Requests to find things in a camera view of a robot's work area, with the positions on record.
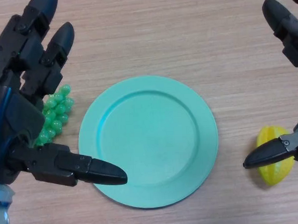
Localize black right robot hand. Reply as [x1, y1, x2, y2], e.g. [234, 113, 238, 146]
[234, 0, 298, 169]

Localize yellow starfruit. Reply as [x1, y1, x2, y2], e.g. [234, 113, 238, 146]
[255, 124, 296, 186]

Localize green grape bunch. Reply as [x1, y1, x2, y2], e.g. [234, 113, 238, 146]
[30, 83, 78, 149]

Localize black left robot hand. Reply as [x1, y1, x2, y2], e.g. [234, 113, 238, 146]
[0, 0, 129, 192]

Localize green round plate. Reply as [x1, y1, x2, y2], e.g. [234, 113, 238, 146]
[75, 72, 222, 213]

